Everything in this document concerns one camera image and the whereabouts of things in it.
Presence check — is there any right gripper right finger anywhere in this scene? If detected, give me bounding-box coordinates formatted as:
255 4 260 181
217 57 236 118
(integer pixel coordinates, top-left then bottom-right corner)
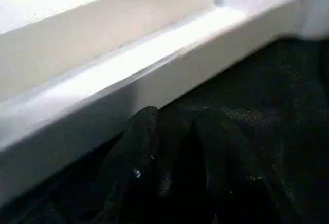
190 117 286 224

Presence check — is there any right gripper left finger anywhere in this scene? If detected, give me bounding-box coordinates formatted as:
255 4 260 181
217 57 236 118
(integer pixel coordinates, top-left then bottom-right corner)
101 105 165 224

